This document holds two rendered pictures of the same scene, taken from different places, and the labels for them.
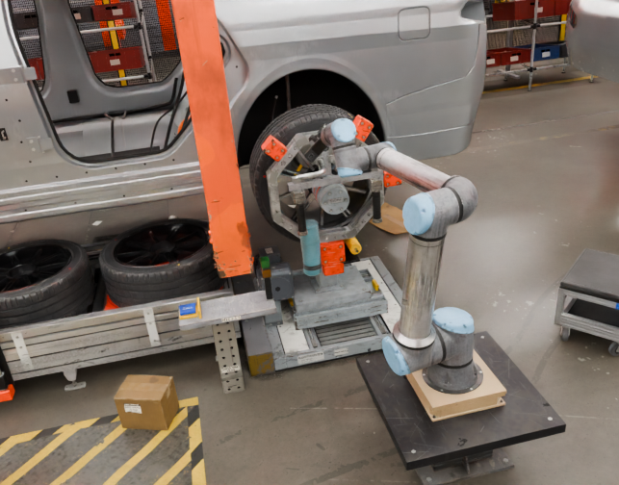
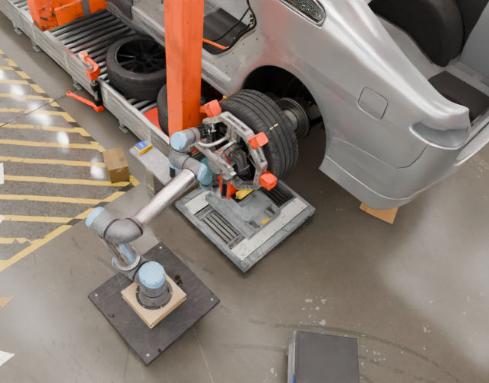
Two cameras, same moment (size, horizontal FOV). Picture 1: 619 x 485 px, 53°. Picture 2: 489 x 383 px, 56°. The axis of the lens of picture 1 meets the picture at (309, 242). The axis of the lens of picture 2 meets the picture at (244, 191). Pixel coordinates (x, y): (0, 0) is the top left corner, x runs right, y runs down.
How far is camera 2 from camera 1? 246 cm
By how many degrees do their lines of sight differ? 43
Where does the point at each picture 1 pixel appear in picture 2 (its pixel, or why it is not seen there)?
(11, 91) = not seen: outside the picture
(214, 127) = (174, 74)
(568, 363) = (263, 362)
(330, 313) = (221, 210)
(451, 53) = (391, 144)
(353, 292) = (239, 213)
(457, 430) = (119, 311)
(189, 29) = (169, 14)
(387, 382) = not seen: hidden behind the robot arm
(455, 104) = (379, 178)
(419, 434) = (109, 293)
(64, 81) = not seen: outside the picture
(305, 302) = (215, 193)
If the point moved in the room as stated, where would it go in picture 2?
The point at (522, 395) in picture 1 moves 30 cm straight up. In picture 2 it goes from (162, 335) to (160, 316)
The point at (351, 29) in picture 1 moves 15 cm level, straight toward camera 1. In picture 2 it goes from (328, 72) to (306, 78)
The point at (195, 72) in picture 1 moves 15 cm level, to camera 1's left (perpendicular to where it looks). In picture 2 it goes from (169, 39) to (157, 26)
